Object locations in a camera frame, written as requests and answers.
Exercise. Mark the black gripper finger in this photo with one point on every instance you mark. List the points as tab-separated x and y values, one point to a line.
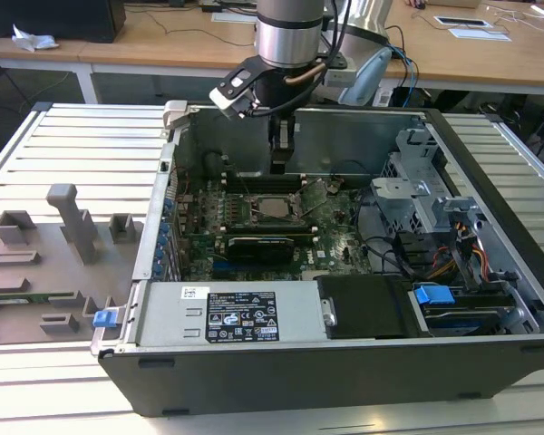
282	145

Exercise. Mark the silver square CPU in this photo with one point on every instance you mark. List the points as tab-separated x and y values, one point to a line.
274	207

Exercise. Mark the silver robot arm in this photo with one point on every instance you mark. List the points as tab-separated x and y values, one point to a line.
288	36

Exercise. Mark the black RAM slot bank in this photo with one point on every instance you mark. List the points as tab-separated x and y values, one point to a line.
272	229
263	182

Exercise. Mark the CPU socket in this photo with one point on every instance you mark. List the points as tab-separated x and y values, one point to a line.
255	215

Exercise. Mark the coin battery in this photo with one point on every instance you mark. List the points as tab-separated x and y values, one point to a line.
335	185

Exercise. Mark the white paper sheet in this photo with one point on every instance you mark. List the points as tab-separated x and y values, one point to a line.
233	17
480	34

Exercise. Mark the pale blue teach pendant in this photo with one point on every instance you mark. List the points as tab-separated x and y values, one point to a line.
367	77

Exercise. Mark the grey case latch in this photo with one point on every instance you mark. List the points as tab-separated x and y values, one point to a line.
174	113

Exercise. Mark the black power adapter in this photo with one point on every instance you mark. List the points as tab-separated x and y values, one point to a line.
210	6

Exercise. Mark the black graphics card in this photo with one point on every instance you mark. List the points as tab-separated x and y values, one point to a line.
260	251

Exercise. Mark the green motherboard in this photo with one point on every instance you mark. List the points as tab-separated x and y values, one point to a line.
331	244

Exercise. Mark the wooden desk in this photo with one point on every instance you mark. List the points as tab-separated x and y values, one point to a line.
163	41

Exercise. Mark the metal drive cage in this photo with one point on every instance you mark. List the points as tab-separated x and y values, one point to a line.
408	199

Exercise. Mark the black plastic shroud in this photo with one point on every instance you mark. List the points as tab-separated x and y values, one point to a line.
367	308

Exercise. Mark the silver power supply unit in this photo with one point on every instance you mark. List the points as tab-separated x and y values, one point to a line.
163	312

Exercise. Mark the hard disk in blue carrier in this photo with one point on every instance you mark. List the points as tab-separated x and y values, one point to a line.
435	296

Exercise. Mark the black open PC case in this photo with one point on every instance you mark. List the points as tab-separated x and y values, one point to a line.
299	376

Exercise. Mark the black box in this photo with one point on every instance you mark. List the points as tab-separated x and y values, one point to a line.
50	18

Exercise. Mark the crumpled white paper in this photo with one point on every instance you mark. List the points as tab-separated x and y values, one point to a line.
34	40

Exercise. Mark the grey parts rack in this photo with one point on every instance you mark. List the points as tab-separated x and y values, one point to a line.
50	272

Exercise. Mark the green RAM stick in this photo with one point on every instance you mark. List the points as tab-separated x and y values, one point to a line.
32	296

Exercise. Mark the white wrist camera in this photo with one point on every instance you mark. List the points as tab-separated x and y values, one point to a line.
229	97
340	77

